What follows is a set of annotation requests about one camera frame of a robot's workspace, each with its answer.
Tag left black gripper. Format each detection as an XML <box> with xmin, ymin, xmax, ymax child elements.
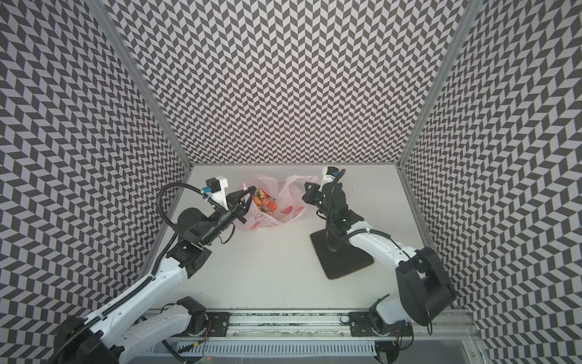
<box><xmin>199</xmin><ymin>184</ymin><xmax>256</xmax><ymax>247</ymax></box>

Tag pink plastic bag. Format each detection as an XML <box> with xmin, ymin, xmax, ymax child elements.
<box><xmin>235</xmin><ymin>174</ymin><xmax>318</xmax><ymax>231</ymax></box>

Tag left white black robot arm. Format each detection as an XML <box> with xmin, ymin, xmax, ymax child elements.
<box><xmin>48</xmin><ymin>182</ymin><xmax>256</xmax><ymax>363</ymax></box>

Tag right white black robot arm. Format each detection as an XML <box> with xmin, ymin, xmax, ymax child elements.
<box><xmin>302</xmin><ymin>181</ymin><xmax>456</xmax><ymax>335</ymax></box>

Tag black square plate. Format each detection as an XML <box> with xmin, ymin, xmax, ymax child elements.
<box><xmin>310</xmin><ymin>230</ymin><xmax>374</xmax><ymax>280</ymax></box>

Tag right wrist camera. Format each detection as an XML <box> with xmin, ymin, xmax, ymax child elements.
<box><xmin>320</xmin><ymin>166</ymin><xmax>340</xmax><ymax>190</ymax></box>

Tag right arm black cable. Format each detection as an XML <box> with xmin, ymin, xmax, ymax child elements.
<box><xmin>324</xmin><ymin>169</ymin><xmax>401</xmax><ymax>253</ymax></box>

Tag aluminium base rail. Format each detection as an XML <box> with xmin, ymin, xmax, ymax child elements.
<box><xmin>102</xmin><ymin>308</ymin><xmax>480</xmax><ymax>342</ymax></box>

